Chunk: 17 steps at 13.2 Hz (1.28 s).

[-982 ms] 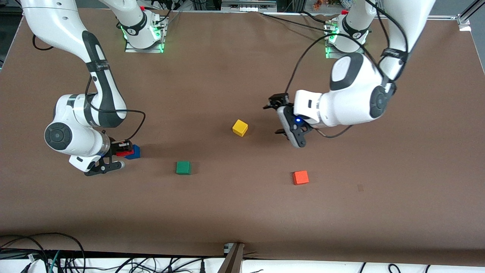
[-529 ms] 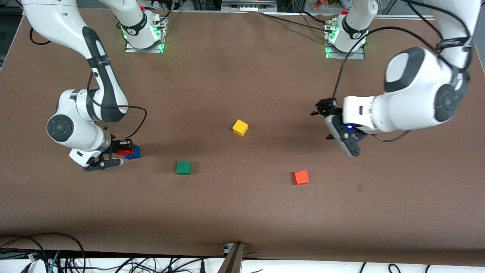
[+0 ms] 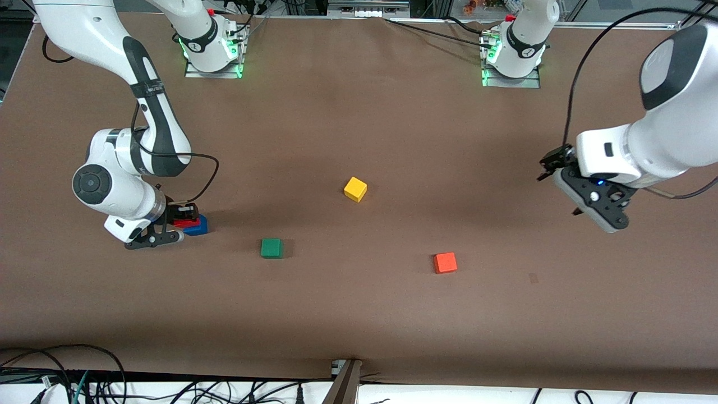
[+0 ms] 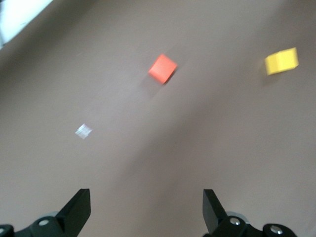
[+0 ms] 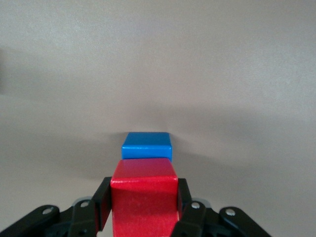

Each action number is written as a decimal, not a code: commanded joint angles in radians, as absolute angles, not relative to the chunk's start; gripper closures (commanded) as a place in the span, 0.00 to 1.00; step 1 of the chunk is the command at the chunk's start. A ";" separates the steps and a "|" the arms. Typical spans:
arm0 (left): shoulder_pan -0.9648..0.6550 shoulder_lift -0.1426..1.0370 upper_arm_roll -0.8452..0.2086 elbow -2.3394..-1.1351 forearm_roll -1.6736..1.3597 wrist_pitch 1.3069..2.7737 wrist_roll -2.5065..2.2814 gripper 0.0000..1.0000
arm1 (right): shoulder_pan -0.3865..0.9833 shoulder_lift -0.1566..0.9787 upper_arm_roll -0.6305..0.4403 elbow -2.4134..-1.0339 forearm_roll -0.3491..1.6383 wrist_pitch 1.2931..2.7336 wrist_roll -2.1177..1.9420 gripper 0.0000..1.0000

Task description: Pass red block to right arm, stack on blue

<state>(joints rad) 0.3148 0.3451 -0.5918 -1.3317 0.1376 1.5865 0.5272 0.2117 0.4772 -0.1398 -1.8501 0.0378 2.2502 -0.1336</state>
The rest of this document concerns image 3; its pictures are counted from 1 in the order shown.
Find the aluminium frame rail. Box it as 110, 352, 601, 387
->
555, 21, 699, 47

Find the metal camera stand bracket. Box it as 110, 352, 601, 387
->
323, 359, 363, 404

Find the brown table cover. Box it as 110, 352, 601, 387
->
0, 10, 718, 393

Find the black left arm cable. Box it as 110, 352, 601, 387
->
563, 7, 718, 200

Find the yellow wooden block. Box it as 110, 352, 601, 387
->
343, 176, 368, 203

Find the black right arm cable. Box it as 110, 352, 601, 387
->
42, 34, 219, 204

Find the white power strip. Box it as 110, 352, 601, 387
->
328, 0, 411, 17

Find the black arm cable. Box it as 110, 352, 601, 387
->
42, 34, 219, 204
563, 7, 718, 200

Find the green cable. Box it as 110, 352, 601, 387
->
72, 370, 90, 404

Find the black looped cable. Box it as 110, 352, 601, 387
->
0, 344, 127, 404

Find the long black base cable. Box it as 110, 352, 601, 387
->
383, 17, 497, 50

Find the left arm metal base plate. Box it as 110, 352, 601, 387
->
480, 28, 542, 89

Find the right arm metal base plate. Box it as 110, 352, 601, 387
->
184, 22, 247, 79

